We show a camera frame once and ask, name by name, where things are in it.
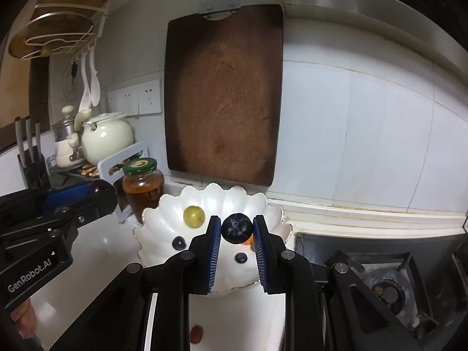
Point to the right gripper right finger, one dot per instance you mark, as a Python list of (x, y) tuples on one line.
[(268, 253)]

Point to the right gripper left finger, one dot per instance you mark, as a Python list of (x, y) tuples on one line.
[(201, 267)]

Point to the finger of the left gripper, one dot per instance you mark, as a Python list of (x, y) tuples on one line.
[(66, 196), (89, 209)]

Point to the large dark blueberry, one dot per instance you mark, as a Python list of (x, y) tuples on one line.
[(237, 228)]

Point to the operator left hand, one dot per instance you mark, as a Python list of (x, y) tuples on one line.
[(24, 319)]

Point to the dark purple grape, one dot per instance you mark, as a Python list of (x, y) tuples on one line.
[(179, 243)]

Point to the black knife block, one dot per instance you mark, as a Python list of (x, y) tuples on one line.
[(31, 160)]

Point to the green grape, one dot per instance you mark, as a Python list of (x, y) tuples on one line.
[(194, 216)]

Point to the small white kettle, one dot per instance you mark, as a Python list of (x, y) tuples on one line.
[(68, 151)]

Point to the glass jar green lid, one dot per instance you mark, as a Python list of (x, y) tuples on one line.
[(143, 185)]

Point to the cream ceramic teapot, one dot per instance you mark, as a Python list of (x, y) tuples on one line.
[(105, 135)]

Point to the black gas stove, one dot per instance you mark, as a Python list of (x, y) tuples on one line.
[(385, 294)]

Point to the brown wooden cutting board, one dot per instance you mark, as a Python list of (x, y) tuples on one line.
[(223, 94)]

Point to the steel range hood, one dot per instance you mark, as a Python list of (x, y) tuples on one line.
[(390, 18)]

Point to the white wall socket panel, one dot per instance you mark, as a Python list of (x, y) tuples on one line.
[(141, 99)]

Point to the white wall rack with boards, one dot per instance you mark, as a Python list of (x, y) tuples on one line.
[(60, 27)]

